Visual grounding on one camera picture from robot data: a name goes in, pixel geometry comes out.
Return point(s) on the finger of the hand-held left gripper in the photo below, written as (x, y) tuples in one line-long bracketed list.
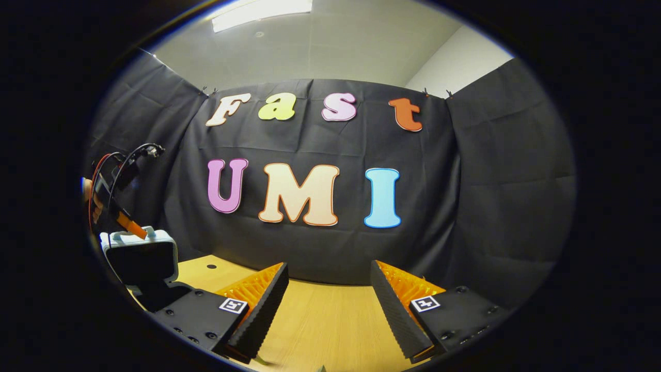
[(131, 226)]

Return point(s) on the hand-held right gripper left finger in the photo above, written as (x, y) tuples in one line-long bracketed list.
[(263, 312)]

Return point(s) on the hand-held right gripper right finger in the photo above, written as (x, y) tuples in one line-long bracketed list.
[(395, 310)]

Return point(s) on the pale blue suitcase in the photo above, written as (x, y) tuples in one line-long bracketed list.
[(139, 258)]

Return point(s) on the black backdrop cloth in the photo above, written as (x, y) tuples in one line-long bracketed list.
[(490, 181)]

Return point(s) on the long ceiling light panel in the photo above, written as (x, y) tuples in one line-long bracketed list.
[(261, 13)]

